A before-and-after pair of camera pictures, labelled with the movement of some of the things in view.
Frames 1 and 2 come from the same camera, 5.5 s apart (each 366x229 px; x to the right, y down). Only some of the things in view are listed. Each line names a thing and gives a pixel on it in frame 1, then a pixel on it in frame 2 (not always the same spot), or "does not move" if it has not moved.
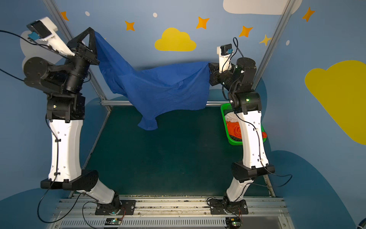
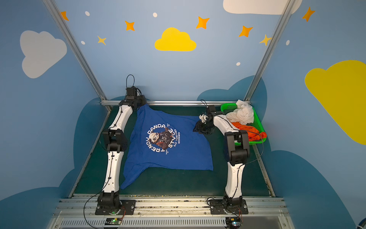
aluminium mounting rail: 80,213 does not move
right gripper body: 214,76 to 201,127
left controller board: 113,221 does not move
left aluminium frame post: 67,30 does not move
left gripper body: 84,50 to 140,102
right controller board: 233,222 does not move
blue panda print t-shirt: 154,88 to 158,139
